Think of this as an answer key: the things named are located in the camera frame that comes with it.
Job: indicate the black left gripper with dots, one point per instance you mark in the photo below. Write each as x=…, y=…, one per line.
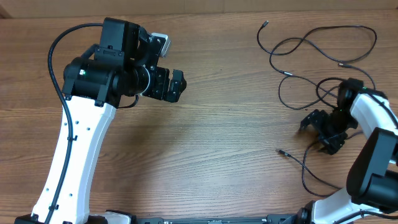
x=160, y=90

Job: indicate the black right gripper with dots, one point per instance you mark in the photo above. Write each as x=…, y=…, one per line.
x=334, y=142

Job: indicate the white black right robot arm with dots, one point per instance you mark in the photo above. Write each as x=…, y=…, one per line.
x=371, y=188

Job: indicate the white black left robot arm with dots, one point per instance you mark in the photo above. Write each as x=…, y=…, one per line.
x=123, y=63

